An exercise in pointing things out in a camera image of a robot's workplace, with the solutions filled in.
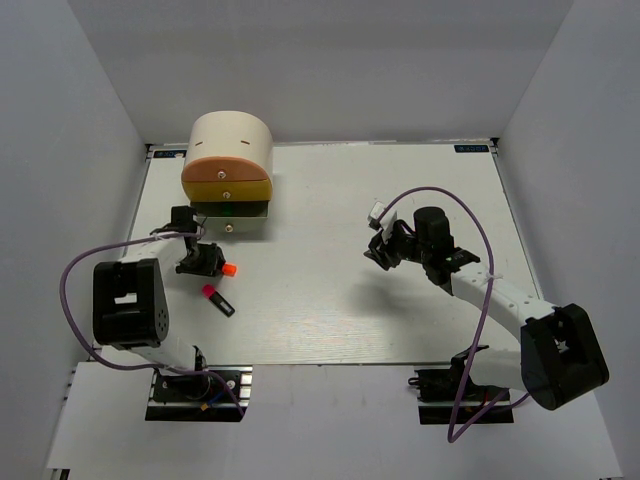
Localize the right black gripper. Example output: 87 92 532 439
365 222 432 270

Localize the orange highlighter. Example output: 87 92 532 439
220 262 237 277

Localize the grey bottom drawer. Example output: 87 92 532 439
191 201 269 234

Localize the yellow drawer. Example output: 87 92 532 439
182 179 273 203

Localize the pink top drawer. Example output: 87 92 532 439
181 156 269 183

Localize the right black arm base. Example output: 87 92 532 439
407 366 514 426

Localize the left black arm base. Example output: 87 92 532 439
145 366 253 423

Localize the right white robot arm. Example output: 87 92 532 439
365 202 610 410

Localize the pink highlighter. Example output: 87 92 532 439
201 284 235 318

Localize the cream round drawer cabinet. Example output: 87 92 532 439
185 111 273 174

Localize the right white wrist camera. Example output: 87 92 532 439
367 201 397 244

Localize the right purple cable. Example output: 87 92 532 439
374 186 529 445

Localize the purple cable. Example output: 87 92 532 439
58 224 246 419
374 186 529 445

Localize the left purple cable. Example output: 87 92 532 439
58 224 246 419

